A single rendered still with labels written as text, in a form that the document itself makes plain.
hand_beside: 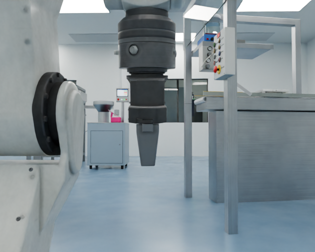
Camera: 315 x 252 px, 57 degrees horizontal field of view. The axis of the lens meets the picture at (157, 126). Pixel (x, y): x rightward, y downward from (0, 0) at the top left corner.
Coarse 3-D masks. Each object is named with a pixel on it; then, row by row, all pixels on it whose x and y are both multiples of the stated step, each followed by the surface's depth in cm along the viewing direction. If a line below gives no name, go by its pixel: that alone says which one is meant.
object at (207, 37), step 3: (207, 33) 242; (210, 33) 242; (213, 33) 243; (216, 33) 243; (204, 36) 240; (207, 36) 240; (210, 36) 241; (213, 36) 241; (201, 39) 247; (204, 39) 240; (207, 39) 240; (210, 39) 240; (213, 39) 241; (198, 42) 255
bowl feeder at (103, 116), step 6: (96, 102) 493; (102, 102) 491; (108, 102) 495; (96, 108) 500; (102, 108) 496; (108, 108) 500; (102, 114) 499; (108, 114) 507; (114, 114) 500; (102, 120) 498; (108, 120) 506
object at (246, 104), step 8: (200, 104) 252; (208, 104) 238; (216, 104) 239; (240, 104) 242; (248, 104) 243; (256, 104) 244; (264, 104) 245; (272, 104) 246; (280, 104) 248; (288, 104) 249; (296, 104) 250; (304, 104) 251; (312, 104) 252
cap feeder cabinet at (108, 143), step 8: (88, 128) 475; (96, 128) 475; (104, 128) 475; (112, 128) 474; (120, 128) 474; (128, 128) 524; (88, 136) 475; (96, 136) 474; (104, 136) 474; (112, 136) 474; (120, 136) 473; (128, 136) 524; (88, 144) 475; (96, 144) 474; (104, 144) 474; (112, 144) 473; (120, 144) 473; (128, 144) 524; (88, 152) 474; (96, 152) 473; (104, 152) 473; (112, 152) 473; (120, 152) 473; (128, 152) 524; (88, 160) 474; (96, 160) 473; (104, 160) 473; (112, 160) 473; (120, 160) 472; (128, 160) 524
